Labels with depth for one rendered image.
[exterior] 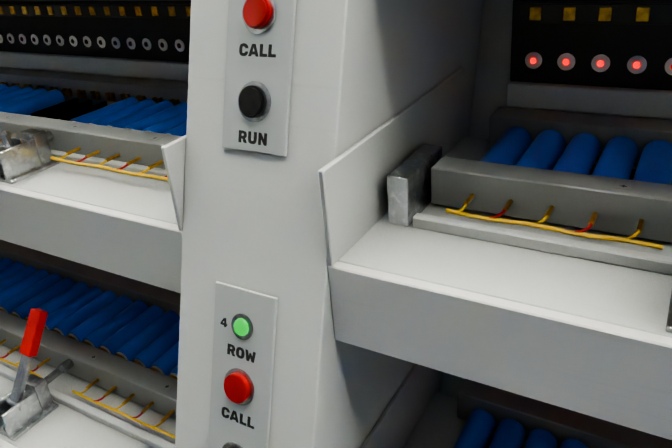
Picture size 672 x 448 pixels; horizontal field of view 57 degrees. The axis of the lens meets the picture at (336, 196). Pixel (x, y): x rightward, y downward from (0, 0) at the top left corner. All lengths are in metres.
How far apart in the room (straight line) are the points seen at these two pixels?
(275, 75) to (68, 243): 0.20
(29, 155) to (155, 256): 0.15
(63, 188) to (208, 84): 0.16
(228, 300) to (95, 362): 0.23
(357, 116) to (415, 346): 0.11
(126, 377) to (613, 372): 0.37
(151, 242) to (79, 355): 0.21
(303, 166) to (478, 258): 0.09
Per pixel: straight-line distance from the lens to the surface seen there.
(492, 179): 0.33
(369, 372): 0.38
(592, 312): 0.28
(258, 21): 0.31
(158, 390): 0.51
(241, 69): 0.32
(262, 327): 0.33
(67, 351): 0.58
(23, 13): 0.74
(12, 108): 0.63
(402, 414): 0.44
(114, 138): 0.46
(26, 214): 0.47
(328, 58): 0.29
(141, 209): 0.39
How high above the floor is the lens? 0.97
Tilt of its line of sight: 10 degrees down
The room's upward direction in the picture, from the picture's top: 4 degrees clockwise
